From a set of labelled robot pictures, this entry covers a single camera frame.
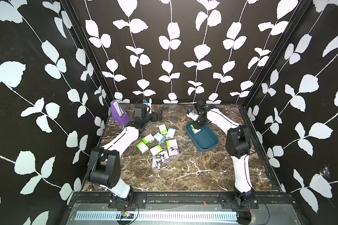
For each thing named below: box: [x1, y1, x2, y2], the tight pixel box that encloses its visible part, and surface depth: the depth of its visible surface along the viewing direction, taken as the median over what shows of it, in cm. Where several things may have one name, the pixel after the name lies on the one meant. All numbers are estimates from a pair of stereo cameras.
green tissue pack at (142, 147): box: [136, 141, 149, 154], surface depth 95 cm
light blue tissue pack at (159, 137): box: [153, 132, 167, 143], surface depth 100 cm
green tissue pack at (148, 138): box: [141, 133, 155, 145], surface depth 99 cm
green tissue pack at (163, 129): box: [158, 123, 168, 135], surface depth 103 cm
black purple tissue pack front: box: [151, 157, 162, 171], surface depth 86 cm
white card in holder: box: [113, 101, 124, 118], surface depth 101 cm
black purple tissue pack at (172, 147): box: [166, 138, 181, 157], surface depth 94 cm
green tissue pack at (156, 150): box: [149, 144, 164, 157], surface depth 94 cm
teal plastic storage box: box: [185, 122, 220, 153], surface depth 100 cm
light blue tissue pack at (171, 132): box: [166, 127, 177, 139], surface depth 102 cm
